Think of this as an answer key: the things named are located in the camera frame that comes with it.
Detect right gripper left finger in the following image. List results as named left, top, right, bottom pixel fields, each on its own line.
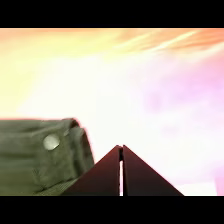
left=61, top=144, right=122, bottom=197

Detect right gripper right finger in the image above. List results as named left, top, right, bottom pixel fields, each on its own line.
left=122, top=144, right=185, bottom=197

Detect olive green pants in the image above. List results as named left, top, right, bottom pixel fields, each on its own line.
left=0, top=117, right=96, bottom=197

